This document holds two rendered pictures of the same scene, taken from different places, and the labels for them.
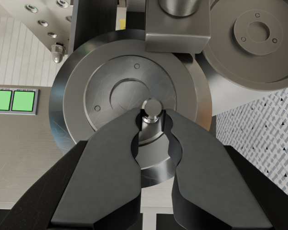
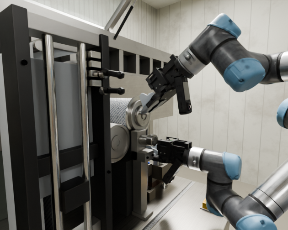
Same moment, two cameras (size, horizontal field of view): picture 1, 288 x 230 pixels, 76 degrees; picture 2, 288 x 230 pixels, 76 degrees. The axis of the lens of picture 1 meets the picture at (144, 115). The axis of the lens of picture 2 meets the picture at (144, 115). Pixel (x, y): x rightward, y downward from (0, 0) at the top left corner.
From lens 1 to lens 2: 0.57 m
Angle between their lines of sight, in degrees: 54
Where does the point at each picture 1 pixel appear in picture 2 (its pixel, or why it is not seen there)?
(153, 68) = (141, 123)
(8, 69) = not seen: hidden behind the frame
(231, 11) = (121, 148)
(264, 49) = (116, 137)
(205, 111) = (127, 116)
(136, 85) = (142, 119)
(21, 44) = not seen: hidden behind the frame
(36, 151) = (121, 96)
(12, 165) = (127, 90)
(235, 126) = not seen: hidden behind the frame
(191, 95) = (132, 119)
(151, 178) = (136, 97)
